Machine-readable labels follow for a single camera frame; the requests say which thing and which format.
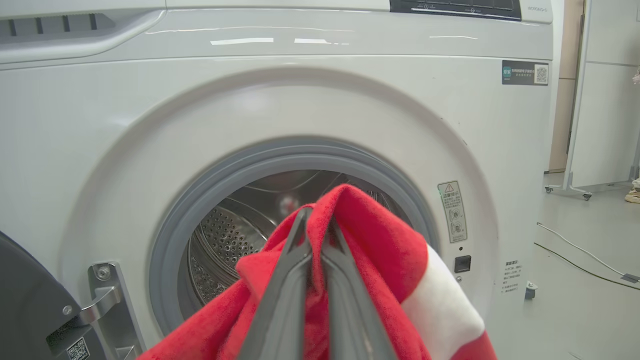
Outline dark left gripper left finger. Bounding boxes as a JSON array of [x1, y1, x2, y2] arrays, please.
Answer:
[[237, 207, 314, 360]]

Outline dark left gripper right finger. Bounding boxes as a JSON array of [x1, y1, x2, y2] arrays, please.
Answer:
[[319, 219, 399, 360]]

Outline red and white garment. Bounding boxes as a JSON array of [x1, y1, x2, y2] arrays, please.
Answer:
[[137, 183, 499, 360]]

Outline black round glass washer door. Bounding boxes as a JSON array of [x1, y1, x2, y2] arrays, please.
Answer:
[[0, 229, 110, 360]]

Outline white front-load washing machine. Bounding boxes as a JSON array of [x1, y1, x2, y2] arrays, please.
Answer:
[[0, 0, 557, 360]]

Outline white partition on wheeled stand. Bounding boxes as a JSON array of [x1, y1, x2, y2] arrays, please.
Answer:
[[544, 0, 640, 202]]

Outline black floor cable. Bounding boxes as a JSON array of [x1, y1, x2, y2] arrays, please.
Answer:
[[533, 242, 640, 292]]

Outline white floor cable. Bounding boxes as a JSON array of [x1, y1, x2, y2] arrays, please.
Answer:
[[536, 222, 640, 282]]

